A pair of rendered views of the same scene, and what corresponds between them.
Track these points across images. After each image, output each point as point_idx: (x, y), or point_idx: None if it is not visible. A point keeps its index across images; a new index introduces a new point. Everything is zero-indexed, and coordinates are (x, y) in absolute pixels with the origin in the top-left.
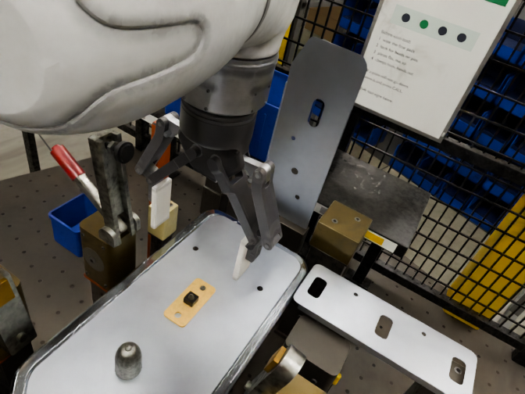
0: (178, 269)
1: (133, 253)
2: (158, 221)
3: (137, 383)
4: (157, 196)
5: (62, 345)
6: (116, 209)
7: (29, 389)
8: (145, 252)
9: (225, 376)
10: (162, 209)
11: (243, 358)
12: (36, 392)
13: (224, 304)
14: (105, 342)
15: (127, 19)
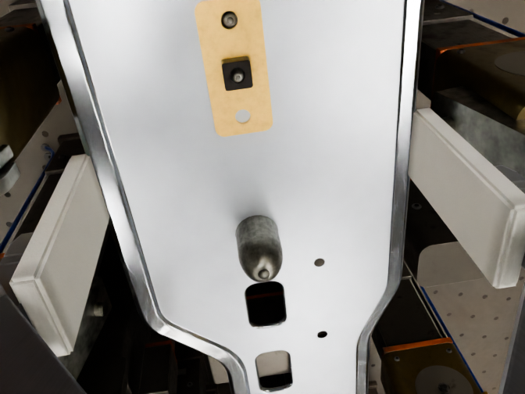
0: (135, 19)
1: (14, 68)
2: (101, 218)
3: (287, 238)
4: (80, 316)
5: (150, 277)
6: None
7: (184, 325)
8: None
9: (397, 134)
10: (88, 231)
11: (408, 84)
12: (194, 322)
13: (301, 12)
14: (194, 234)
15: None
